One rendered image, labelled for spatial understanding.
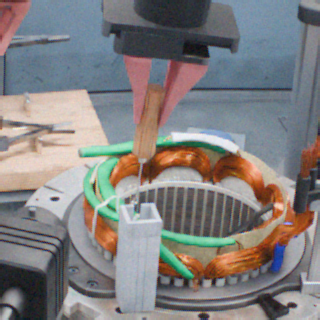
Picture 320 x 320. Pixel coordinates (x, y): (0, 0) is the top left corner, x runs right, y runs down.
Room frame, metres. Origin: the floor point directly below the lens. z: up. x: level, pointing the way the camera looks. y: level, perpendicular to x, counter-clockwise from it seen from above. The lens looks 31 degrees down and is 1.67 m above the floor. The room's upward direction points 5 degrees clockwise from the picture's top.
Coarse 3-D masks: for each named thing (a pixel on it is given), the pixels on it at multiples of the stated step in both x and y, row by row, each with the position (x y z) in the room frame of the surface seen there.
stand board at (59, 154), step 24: (0, 96) 1.23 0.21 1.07; (48, 96) 1.24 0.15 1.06; (72, 96) 1.24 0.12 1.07; (24, 120) 1.17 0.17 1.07; (48, 120) 1.17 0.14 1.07; (72, 120) 1.17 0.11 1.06; (96, 120) 1.18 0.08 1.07; (24, 144) 1.11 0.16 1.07; (48, 144) 1.11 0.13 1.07; (72, 144) 1.12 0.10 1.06; (96, 144) 1.12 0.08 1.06; (0, 168) 1.05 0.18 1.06; (24, 168) 1.06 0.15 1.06; (48, 168) 1.06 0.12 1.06
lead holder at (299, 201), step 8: (312, 176) 0.82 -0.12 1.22; (296, 184) 0.80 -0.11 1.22; (304, 184) 0.80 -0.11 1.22; (312, 184) 0.82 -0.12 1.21; (296, 192) 0.80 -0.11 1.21; (304, 192) 0.80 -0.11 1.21; (312, 192) 0.81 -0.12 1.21; (296, 200) 0.80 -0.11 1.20; (304, 200) 0.80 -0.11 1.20; (312, 200) 0.81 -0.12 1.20; (296, 208) 0.80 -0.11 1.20; (304, 208) 0.80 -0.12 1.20
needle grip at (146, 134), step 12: (156, 84) 0.81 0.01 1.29; (156, 96) 0.79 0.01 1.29; (144, 108) 0.79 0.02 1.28; (156, 108) 0.79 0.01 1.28; (144, 120) 0.79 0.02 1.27; (156, 120) 0.79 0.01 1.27; (144, 132) 0.79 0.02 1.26; (156, 132) 0.80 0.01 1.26; (144, 144) 0.79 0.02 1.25; (156, 144) 0.80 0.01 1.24; (144, 156) 0.79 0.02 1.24
